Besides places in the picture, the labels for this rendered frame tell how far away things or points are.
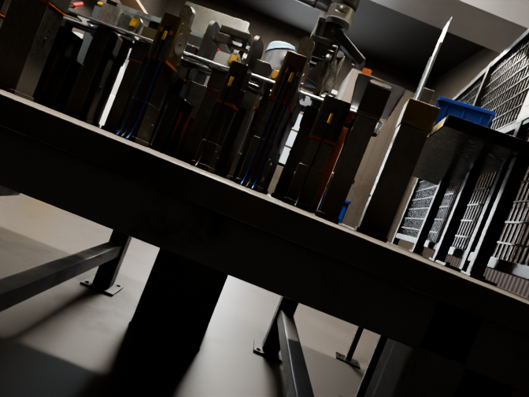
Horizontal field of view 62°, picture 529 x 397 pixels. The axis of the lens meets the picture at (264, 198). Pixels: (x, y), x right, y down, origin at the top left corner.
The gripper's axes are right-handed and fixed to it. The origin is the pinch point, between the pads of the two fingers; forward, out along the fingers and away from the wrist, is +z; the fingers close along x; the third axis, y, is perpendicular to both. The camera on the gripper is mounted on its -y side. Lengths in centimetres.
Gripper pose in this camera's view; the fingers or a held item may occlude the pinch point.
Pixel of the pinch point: (318, 92)
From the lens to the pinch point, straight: 130.5
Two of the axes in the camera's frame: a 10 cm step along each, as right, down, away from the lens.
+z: -3.6, 9.3, 0.2
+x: -1.4, -0.3, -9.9
